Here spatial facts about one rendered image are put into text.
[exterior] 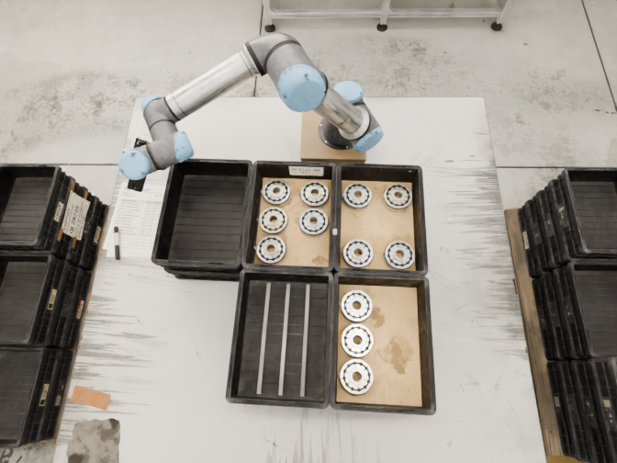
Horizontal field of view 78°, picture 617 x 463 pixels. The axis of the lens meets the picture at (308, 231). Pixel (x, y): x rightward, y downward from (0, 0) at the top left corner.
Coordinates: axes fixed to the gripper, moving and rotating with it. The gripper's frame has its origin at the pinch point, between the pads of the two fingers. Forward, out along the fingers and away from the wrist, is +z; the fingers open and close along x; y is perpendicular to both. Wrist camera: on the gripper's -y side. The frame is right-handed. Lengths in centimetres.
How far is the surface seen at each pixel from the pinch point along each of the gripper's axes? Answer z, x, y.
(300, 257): -22, -58, -13
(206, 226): -4.1, -25.6, -16.0
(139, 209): 22.3, -0.9, -24.2
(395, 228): -25, -86, 8
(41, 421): 20, 12, -129
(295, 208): -10, -53, 1
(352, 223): -19, -72, 4
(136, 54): 185, 41, 44
